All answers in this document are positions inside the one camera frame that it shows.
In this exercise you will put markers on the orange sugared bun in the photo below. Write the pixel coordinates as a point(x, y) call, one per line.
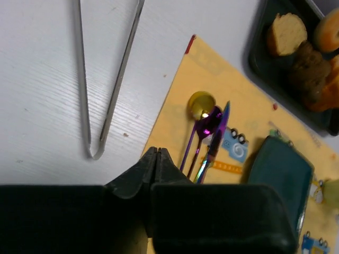
point(329, 96)

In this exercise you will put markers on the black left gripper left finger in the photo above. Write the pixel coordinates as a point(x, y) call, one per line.
point(132, 181)

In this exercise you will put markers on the brown chocolate croissant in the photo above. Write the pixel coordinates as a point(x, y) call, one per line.
point(308, 73)

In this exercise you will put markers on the black baking tray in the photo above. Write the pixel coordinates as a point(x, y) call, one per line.
point(272, 71)

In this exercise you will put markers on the purple spoon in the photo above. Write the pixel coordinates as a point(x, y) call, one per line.
point(205, 127)

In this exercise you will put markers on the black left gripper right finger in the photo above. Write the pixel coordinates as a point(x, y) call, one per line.
point(166, 172)

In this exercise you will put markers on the gold spoon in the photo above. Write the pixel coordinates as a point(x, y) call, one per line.
point(200, 106)

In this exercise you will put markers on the light green mug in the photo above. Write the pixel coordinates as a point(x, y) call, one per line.
point(331, 192)

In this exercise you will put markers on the iridescent knife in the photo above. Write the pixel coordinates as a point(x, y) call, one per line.
point(214, 146)

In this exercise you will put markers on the metal tongs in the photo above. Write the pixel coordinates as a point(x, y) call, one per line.
point(82, 82)

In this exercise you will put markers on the yellow cartoon placemat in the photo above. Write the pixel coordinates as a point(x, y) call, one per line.
point(251, 112)

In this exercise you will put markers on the sliced bread loaf piece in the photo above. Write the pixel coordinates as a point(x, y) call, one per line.
point(286, 33)

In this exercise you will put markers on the teal square plate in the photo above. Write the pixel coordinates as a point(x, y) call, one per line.
point(280, 166)

